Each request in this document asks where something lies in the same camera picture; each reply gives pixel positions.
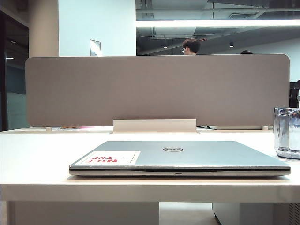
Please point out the silver closed Dell laptop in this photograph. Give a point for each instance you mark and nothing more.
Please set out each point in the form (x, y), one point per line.
(199, 157)

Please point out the grey fabric desk divider panel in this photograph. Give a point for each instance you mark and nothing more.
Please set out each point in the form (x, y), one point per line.
(140, 89)

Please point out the white wall poster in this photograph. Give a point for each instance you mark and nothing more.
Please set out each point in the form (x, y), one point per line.
(95, 48)

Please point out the long ceiling light strip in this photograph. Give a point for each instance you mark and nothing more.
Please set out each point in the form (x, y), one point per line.
(211, 23)

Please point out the dark-haired person head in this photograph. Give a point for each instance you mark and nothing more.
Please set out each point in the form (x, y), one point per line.
(246, 52)

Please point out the clear square glass water cup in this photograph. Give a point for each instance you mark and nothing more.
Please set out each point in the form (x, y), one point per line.
(284, 131)

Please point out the black ceiling spotlight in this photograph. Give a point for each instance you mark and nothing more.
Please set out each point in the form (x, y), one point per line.
(231, 44)
(165, 45)

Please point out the black equipment stand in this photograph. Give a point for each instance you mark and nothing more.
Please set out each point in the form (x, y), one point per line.
(294, 91)

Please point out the pink flat item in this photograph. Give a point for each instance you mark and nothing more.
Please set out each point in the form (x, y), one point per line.
(82, 127)

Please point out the dark-haired person with glasses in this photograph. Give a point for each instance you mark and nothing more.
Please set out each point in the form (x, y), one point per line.
(191, 45)

